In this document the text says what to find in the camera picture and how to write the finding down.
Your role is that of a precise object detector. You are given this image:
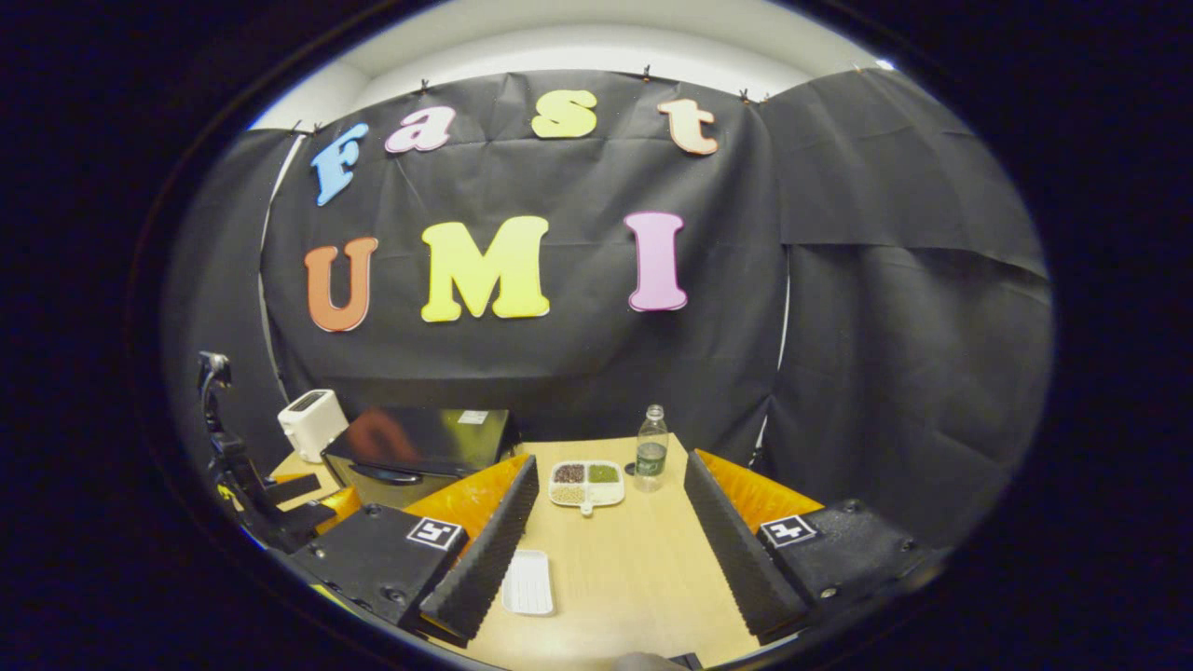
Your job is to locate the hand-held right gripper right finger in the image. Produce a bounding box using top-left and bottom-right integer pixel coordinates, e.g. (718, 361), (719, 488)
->
(683, 449), (942, 644)

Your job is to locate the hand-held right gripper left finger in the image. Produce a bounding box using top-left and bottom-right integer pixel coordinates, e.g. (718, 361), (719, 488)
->
(289, 454), (542, 646)

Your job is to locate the black electric oven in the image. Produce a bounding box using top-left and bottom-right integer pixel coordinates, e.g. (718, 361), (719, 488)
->
(321, 405), (520, 511)

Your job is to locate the white rectangular tray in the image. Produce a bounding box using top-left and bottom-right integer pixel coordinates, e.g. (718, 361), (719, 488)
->
(501, 549), (556, 618)

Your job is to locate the white toaster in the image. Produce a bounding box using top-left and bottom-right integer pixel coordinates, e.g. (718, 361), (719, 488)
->
(277, 389), (350, 464)

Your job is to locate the white divided plate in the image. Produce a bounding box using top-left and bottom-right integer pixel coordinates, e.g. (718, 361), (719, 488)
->
(547, 459), (626, 516)

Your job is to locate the clear water bottle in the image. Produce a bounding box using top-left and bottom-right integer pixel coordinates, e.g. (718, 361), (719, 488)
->
(634, 404), (670, 493)

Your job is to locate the black backdrop cloth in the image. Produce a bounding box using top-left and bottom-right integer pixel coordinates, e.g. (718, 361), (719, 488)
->
(163, 67), (1054, 551)

